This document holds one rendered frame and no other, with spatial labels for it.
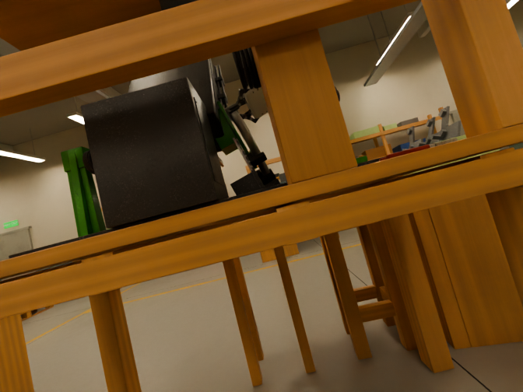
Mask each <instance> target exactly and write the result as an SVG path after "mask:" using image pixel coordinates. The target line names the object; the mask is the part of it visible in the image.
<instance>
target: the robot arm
mask: <svg viewBox="0 0 523 392"><path fill-rule="evenodd" d="M238 95H239V96H238V99H237V102H236V103H235V104H234V105H232V106H231V107H229V109H228V110H227V111H228V112H229V114H232V113H233V112H234V111H236V110H238V109H239V108H240V106H242V105H245V104H247V108H248V109H249V110H248V111H247V112H245V113H244V114H240V116H241V117H242V119H248V120H250V121H253V122H254V123H256V122H257V121H258V119H259V118H260V117H261V116H263V115H264V114H266V113H268V108H267V106H266V102H265V98H264V94H263V91H262V88H258V89H255V88H253V89H250V87H248V88H247V90H244V89H239V93H238ZM252 115H253V116H254V117H252Z"/></svg>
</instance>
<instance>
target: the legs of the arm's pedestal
mask: <svg viewBox="0 0 523 392"><path fill-rule="evenodd" d="M357 232H358V234H359V238H360V242H361V245H362V248H363V253H364V256H365V259H366V262H367V267H368V269H369V272H370V277H371V280H372V283H373V285H368V286H364V287H360V288H356V289H354V288H353V286H352V282H351V280H350V276H349V272H348V269H347V266H346V261H345V258H344V255H343V252H342V247H341V244H340V241H339V236H338V233H331V234H328V235H325V236H319V237H320V240H321V245H322V248H323V251H324V254H325V260H326V262H327V265H328V270H329V274H330V277H331V280H332V284H333V288H334V291H335V296H336V299H337V302H338V305H339V310H340V313H341V316H342V322H343V324H344V328H345V330H346V333H347V334H350V336H351V339H352V342H353V347H354V350H355V353H356V356H357V358H358V359H359V360H361V359H368V358H372V355H371V351H370V346H369V343H368V340H367V336H366V332H365V330H364V326H363V322H367V321H372V320H379V319H383V321H384V322H385V323H386V325H387V326H388V327H390V326H394V325H396V327H397V330H398V335H399V338H400V341H401V343H402V345H403V346H404V347H405V349H406V350H407V351H410V350H415V349H418V348H417V345H416V340H415V338H414V334H413V332H412V327H411V324H410V321H409V317H408V314H407V311H406V308H405V304H404V300H403V298H402V293H401V290H400V287H399V284H398V279H397V277H396V273H395V269H394V266H393V263H392V260H391V256H390V253H389V250H388V245H387V243H386V239H385V237H384V232H383V229H382V226H381V222H374V223H371V224H367V225H364V226H359V227H357ZM369 299H377V302H376V303H369V304H365V305H361V306H358V305H357V303H358V302H362V301H365V300H369Z"/></svg>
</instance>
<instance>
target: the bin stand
mask: <svg viewBox="0 0 523 392"><path fill-rule="evenodd" d="M274 251H275V254H276V260H277V263H278V266H279V271H280V274H281V278H282V281H283V286H284V289H285V293H286V298H287V302H288V304H289V308H290V313H291V317H292V320H293V325H294V328H295V332H296V335H297V340H298V343H299V346H300V352H301V355H302V358H303V361H304V367H305V370H306V373H312V372H315V371H316V369H315V367H314V361H313V358H312V354H311V350H310V346H309V343H308V340H307V335H306V331H305V328H304V323H303V320H302V316H301V313H300V308H299V305H298V302H297V296H296V293H295V290H294V287H293V282H292V278H291V275H290V270H289V267H288V264H287V260H286V255H285V252H284V249H283V246H282V247H277V248H274ZM223 266H224V270H225V274H226V280H227V283H228V286H229V290H230V295H231V299H232V302H233V308H234V312H235V315H236V318H237V324H238V327H239V331H240V337H241V340H242V344H243V347H244V353H245V356H246V360H247V365H248V369H249V373H250V376H251V382H252V385H253V387H254V386H257V385H261V384H262V372H261V369H260V365H259V362H258V361H262V360H263V359H264V354H263V350H262V344H261V341H260V337H259V334H258V329H257V325H256V322H255V318H254V313H253V309H252V306H251V301H250V297H249V294H248V290H247V285H246V281H245V278H244V273H243V269H242V266H241V262H240V258H239V257H238V258H234V259H231V260H228V261H223Z"/></svg>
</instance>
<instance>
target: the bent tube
mask: <svg viewBox="0 0 523 392"><path fill-rule="evenodd" d="M232 105H234V103H233V104H231V105H230V106H228V107H226V108H225V109H224V110H225V111H226V113H227V115H228V117H229V119H230V120H231V122H234V123H235V125H236V126H237V128H238V129H239V131H240V133H241V134H242V136H243V138H244V140H245V141H246V143H247V146H248V148H249V149H250V151H251V154H252V155H253V156H256V155H257V154H259V153H261V152H260V150H259V148H258V145H257V143H256V141H255V140H254V138H253V136H252V134H251V132H250V130H249V129H248V127H247V125H246V124H245V122H244V120H243V119H242V117H241V116H240V114H239V112H238V110H236V111H234V112H233V113H232V114H229V112H228V111H227V110H228V109H229V107H231V106H232ZM258 167H259V169H260V171H261V173H262V174H263V176H264V175H266V174H268V173H270V171H269V168H268V167H267V164H266V162H265V161H264V162H262V163H260V164H258Z"/></svg>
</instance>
